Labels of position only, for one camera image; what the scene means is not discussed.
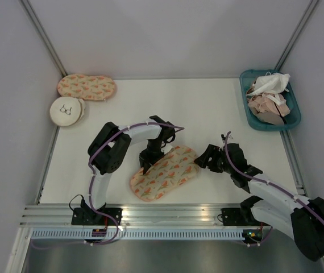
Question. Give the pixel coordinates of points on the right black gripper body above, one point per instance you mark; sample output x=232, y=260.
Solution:
x=217, y=156

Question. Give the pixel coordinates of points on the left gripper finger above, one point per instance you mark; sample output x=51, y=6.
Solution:
x=145, y=165
x=155, y=157

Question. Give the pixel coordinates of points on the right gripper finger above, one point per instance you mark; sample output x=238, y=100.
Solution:
x=212, y=166
x=203, y=160

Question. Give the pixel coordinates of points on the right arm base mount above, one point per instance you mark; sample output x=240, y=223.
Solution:
x=233, y=217

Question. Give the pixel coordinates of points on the round cream laundry bag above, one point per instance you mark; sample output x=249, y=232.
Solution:
x=67, y=111

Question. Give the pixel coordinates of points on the pink bra in basket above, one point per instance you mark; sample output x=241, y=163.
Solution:
x=269, y=103

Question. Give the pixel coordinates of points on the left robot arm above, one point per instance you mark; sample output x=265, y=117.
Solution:
x=110, y=146

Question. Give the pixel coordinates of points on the white bra in basket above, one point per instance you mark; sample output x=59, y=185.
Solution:
x=269, y=84

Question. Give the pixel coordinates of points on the white slotted cable duct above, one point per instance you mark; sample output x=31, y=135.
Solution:
x=132, y=234

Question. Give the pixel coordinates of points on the aluminium frame post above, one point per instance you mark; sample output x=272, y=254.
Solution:
x=38, y=26
x=303, y=22

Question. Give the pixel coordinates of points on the aluminium front rail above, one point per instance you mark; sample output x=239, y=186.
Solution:
x=138, y=216

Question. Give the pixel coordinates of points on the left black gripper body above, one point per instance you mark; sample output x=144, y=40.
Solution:
x=153, y=149

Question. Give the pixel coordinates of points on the right aluminium frame post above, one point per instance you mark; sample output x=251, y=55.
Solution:
x=303, y=22

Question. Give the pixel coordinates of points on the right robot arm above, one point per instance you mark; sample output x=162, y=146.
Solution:
x=298, y=217

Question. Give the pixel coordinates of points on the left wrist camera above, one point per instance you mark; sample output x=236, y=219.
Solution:
x=166, y=149

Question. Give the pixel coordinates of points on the teal plastic basket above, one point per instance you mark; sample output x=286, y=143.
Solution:
x=246, y=79

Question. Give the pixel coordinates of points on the left aluminium frame post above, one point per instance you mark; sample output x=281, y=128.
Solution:
x=38, y=26

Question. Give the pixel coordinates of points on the taupe bra in basket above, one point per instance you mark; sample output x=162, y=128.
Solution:
x=270, y=118

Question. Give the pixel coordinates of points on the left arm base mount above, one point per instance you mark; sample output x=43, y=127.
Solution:
x=87, y=217

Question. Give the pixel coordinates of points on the floral mesh laundry bag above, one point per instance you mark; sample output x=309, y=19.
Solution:
x=175, y=169

